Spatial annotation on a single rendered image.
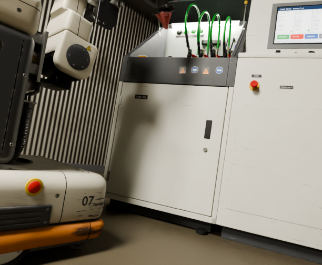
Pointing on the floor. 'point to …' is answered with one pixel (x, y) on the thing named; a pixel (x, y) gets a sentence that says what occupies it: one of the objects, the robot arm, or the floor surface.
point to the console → (282, 150)
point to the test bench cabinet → (202, 221)
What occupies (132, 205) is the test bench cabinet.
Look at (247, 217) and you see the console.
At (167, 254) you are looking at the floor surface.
